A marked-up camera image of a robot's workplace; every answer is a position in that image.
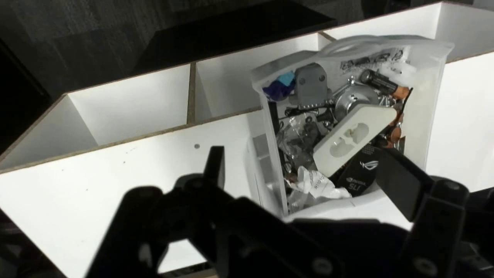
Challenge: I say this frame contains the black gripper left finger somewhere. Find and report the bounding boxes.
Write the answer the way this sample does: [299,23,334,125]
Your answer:
[87,145,346,278]

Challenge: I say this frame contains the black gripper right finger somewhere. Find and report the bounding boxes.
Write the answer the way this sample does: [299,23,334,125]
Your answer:
[377,147,471,278]

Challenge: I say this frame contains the translucent plastic drawer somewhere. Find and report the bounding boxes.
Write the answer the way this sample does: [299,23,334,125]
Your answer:
[249,34,458,218]

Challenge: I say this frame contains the white cubby shelf unit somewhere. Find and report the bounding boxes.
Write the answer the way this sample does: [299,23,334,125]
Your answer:
[0,0,494,278]

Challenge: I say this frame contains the crumpled clear plastic wrap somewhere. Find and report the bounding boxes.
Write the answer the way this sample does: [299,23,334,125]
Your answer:
[285,165,354,210]

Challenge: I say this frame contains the black cylinder part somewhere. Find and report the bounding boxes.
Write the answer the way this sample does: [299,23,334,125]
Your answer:
[359,68,414,102]

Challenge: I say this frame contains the small blue part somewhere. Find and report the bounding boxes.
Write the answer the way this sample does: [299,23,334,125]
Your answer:
[263,70,299,101]

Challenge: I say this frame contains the grey connector part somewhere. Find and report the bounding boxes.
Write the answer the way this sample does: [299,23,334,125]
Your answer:
[294,63,336,108]

